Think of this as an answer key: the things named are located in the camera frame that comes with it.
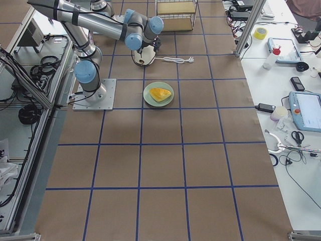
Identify black tape roll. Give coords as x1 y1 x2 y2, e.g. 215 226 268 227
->
296 61 309 72

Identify yellow tape roll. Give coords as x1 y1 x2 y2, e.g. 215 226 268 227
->
253 27 267 40

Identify blue teach pendant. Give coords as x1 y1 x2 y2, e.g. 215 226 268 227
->
281 91 320 133
267 38 302 64

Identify black scissors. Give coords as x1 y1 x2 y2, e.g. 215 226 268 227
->
291 131 304 147

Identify blue teach pendant near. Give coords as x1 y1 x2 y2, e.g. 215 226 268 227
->
281 91 320 133

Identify black power adapter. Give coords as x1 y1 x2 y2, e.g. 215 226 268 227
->
255 103 276 113

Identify grey control box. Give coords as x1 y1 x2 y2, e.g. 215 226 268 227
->
17 18 45 53

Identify green plate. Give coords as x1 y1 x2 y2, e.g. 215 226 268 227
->
143 81 174 107

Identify black coiled cable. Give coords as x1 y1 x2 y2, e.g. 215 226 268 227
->
18 103 41 126

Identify white toaster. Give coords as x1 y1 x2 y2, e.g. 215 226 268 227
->
131 46 156 67

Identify aluminium frame post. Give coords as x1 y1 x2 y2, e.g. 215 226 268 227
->
234 0 266 57

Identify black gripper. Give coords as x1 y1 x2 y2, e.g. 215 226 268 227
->
140 36 162 53

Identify blue teach pendant far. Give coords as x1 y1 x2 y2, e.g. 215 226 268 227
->
267 38 302 64

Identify triangular yellow bread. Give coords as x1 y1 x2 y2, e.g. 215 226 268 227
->
149 88 172 102

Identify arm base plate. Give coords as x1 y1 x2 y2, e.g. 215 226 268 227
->
112 15 124 23
73 78 116 111

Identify wire shelf rack wooden boards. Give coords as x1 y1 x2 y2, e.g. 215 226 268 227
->
155 0 198 32

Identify white purple cup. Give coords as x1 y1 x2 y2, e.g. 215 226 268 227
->
270 106 288 122

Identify white bottle red cap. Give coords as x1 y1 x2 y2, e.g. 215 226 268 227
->
262 48 280 70

